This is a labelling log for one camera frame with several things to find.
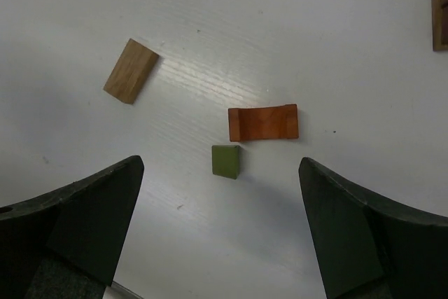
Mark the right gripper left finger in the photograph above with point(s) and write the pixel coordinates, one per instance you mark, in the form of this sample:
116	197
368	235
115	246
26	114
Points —
67	243

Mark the light wood rectangular block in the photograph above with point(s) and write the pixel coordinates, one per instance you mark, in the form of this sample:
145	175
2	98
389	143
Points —
437	26

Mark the orange arch block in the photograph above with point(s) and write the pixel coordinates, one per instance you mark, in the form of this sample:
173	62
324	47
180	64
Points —
266	123

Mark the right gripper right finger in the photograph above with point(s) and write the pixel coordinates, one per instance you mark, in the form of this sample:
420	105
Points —
370	246

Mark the tan wood rectangular block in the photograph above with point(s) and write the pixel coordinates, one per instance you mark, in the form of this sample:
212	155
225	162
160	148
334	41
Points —
131	72

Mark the green wedge block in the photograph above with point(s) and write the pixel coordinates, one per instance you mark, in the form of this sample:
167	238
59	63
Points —
226	161

